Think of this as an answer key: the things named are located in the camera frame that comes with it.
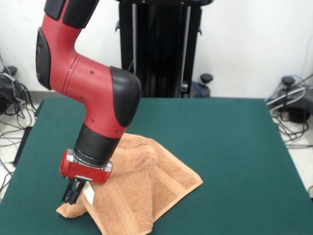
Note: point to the dark green table cloth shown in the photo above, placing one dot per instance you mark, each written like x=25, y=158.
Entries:
x=220, y=147

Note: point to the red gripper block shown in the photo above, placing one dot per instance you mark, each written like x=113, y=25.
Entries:
x=85, y=171

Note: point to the black pedestal foot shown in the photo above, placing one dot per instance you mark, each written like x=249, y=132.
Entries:
x=288, y=80
x=9, y=69

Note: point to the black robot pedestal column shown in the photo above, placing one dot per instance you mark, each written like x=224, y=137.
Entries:
x=159, y=49

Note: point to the black pedestal leg with knob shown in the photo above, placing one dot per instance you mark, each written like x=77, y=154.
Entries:
x=206, y=77

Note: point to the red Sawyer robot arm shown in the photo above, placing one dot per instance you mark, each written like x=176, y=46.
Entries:
x=93, y=85

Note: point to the tan terry towel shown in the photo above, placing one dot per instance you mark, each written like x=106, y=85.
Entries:
x=151, y=176

